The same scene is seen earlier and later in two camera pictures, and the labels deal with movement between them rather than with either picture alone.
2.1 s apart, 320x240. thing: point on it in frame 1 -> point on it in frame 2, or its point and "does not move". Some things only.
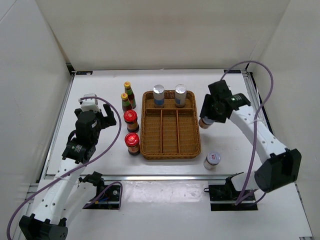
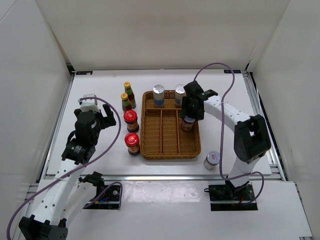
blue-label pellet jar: (180, 95) does not move
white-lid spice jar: (204, 124) -> (187, 123)
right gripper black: (205, 111) -> (185, 111)
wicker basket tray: (169, 132) does not move
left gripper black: (108, 120) does not move
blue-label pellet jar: (158, 95) does not move
